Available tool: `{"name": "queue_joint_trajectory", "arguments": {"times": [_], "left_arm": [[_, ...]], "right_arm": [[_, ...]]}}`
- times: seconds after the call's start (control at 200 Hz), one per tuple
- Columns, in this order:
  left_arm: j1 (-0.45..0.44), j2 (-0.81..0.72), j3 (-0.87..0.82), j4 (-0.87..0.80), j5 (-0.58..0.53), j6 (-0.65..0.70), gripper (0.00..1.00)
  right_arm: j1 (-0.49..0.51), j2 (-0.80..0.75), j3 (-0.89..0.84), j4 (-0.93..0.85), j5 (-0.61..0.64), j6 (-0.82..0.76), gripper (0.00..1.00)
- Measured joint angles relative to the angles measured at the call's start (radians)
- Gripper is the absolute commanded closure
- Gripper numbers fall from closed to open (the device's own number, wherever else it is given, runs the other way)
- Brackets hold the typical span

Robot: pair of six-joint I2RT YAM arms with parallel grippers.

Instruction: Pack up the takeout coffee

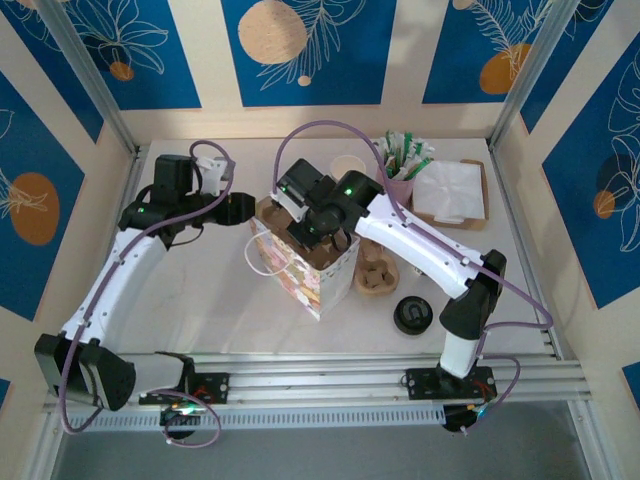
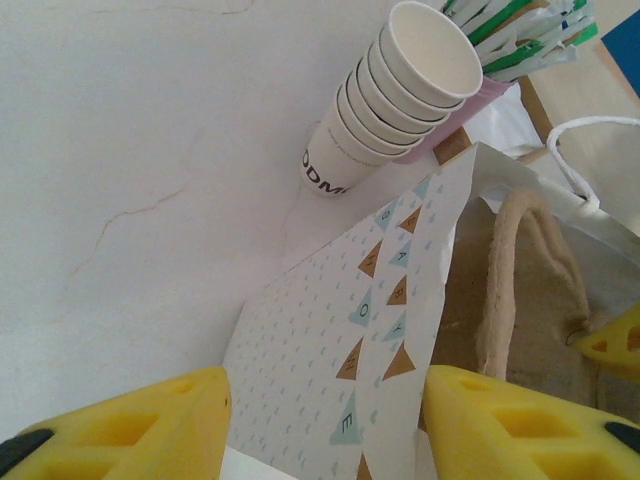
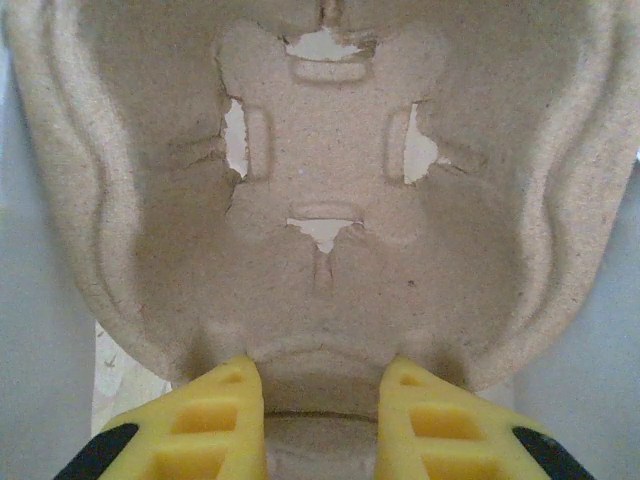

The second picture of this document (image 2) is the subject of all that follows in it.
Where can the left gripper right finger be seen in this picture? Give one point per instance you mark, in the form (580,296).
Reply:
(525,430)

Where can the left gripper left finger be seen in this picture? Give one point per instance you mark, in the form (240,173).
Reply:
(125,430)

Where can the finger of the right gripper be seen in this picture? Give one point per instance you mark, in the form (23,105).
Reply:
(617,342)

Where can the white cartoon print gift bag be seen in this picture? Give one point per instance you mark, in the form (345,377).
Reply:
(310,350)

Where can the white paper napkin stack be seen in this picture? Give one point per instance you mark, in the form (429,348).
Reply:
(505,125)

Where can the brown napkin tray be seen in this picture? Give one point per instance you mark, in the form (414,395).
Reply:
(452,145)

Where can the pink cylindrical holder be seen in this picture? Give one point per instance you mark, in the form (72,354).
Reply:
(487,92)

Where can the green white wrapped straw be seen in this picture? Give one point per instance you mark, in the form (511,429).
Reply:
(586,32)
(495,20)
(449,5)
(510,59)
(577,5)

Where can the white paper cup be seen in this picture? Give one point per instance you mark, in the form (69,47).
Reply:
(430,45)
(390,116)
(380,128)
(335,160)
(400,104)
(370,140)

